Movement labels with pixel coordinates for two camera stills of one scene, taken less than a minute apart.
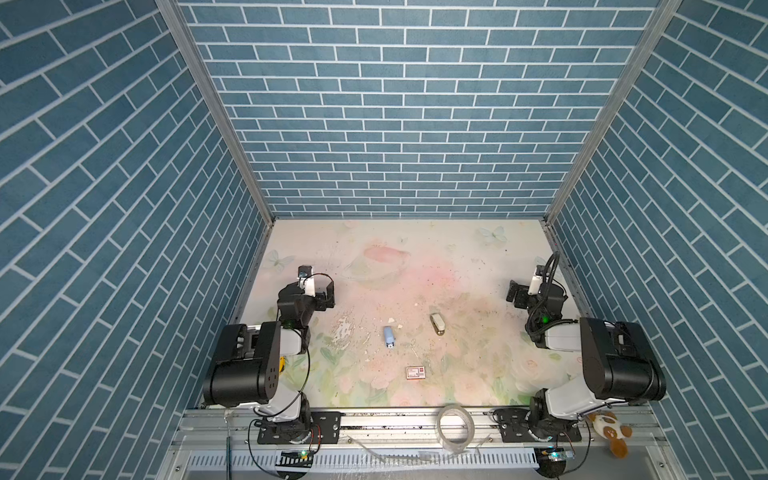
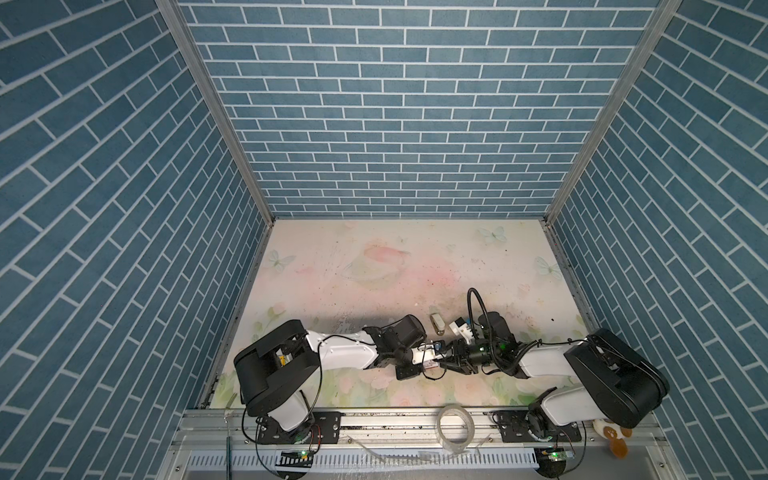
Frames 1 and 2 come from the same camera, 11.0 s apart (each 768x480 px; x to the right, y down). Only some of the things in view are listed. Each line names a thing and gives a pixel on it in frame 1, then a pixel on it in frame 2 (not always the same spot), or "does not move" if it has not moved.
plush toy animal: (605, 425) does not move
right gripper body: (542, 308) -> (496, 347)
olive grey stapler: (438, 323) does not move
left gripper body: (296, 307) -> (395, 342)
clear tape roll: (456, 447) does not move
